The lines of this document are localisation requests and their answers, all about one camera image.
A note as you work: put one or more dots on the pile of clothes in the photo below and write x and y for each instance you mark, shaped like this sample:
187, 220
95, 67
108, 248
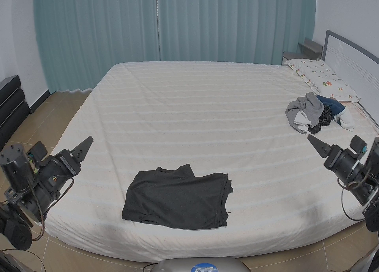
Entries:
308, 110

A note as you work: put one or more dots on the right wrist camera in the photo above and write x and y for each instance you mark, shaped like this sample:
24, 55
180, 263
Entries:
358, 145

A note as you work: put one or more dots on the white printed pillow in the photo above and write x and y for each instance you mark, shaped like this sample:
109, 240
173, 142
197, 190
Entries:
322, 78

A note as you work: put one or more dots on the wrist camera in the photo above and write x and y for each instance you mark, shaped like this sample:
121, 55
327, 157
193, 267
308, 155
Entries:
358, 145
38, 150

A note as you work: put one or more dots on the grey bedside table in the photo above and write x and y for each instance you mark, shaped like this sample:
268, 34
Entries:
311, 47

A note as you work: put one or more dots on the black T-shirt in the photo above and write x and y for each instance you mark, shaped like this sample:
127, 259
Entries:
177, 199

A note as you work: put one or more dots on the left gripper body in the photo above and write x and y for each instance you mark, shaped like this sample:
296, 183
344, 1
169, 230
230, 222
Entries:
56, 176

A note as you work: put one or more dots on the bed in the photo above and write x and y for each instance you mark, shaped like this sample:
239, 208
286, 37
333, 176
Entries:
192, 116

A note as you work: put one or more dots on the blue-green curtain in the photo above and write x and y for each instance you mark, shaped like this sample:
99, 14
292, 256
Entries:
97, 27
237, 13

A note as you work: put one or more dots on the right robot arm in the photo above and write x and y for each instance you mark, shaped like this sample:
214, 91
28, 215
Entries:
373, 161

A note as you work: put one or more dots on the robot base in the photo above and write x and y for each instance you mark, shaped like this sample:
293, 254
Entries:
177, 266

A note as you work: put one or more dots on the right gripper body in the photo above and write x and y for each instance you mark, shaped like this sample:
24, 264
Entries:
345, 164

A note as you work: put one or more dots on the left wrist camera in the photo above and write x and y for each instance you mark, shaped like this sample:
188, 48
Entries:
38, 150

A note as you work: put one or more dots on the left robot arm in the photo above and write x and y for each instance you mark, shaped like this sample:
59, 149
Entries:
16, 170

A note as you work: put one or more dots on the black chest of drawers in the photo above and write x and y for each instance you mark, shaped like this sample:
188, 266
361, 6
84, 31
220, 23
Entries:
11, 105

